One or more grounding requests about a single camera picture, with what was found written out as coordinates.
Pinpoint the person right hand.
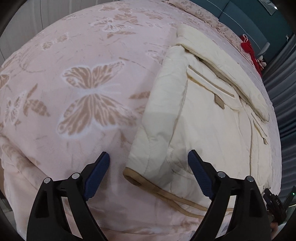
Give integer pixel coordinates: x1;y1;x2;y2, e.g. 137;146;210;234
270;222;278;240

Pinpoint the cream quilted jacket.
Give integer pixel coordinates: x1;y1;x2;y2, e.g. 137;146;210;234
123;24;272;218

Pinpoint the plush toy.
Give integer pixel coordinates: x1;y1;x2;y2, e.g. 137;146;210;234
257;55;267;70

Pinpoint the white wardrobe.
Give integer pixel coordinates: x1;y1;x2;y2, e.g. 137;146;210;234
1;0;106;63

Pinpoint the pink floral pillow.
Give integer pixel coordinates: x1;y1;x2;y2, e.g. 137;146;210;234
164;0;242;49

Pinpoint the pink butterfly bedspread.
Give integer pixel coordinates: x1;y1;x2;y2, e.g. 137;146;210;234
1;1;281;240

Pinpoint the red garment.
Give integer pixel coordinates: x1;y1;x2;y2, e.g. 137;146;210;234
240;34;263;77

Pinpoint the teal upholstered headboard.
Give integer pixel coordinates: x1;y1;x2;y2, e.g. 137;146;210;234
193;0;293;61

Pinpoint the grey blue curtain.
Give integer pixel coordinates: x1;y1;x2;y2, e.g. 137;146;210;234
263;35;295;200

